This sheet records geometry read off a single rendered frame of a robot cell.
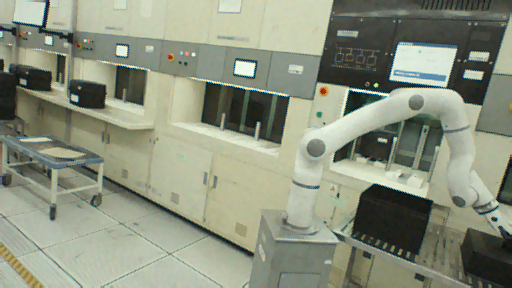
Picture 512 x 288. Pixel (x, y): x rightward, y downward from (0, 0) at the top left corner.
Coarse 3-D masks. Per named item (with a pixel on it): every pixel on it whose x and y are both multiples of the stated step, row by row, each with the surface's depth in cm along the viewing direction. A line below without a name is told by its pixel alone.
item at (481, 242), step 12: (468, 228) 136; (468, 240) 127; (480, 240) 124; (492, 240) 126; (504, 240) 129; (468, 252) 121; (480, 252) 113; (492, 252) 114; (504, 252) 116; (468, 264) 116; (480, 264) 112; (492, 264) 111; (504, 264) 109; (468, 276) 114; (480, 276) 113; (492, 276) 111; (504, 276) 109
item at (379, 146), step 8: (368, 136) 232; (376, 136) 229; (384, 136) 226; (392, 136) 223; (360, 144) 236; (368, 144) 233; (376, 144) 229; (384, 144) 226; (360, 152) 236; (368, 152) 233; (376, 152) 230; (384, 152) 227
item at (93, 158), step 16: (16, 144) 269; (32, 144) 277; (48, 144) 286; (64, 144) 293; (48, 160) 244; (64, 160) 251; (80, 160) 257; (96, 160) 268; (48, 176) 321; (80, 176) 292; (48, 192) 248; (64, 192) 252
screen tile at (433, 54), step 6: (426, 54) 163; (432, 54) 162; (438, 54) 160; (444, 54) 159; (444, 60) 159; (450, 60) 158; (426, 66) 163; (432, 66) 162; (438, 66) 160; (444, 66) 159
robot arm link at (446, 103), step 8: (432, 96) 118; (440, 96) 116; (448, 96) 115; (456, 96) 115; (432, 104) 118; (440, 104) 116; (448, 104) 115; (456, 104) 115; (424, 112) 123; (432, 112) 120; (440, 112) 118; (448, 112) 116; (456, 112) 115; (464, 112) 115; (440, 120) 121; (448, 120) 117; (456, 120) 116; (464, 120) 116; (448, 128) 118; (456, 128) 116
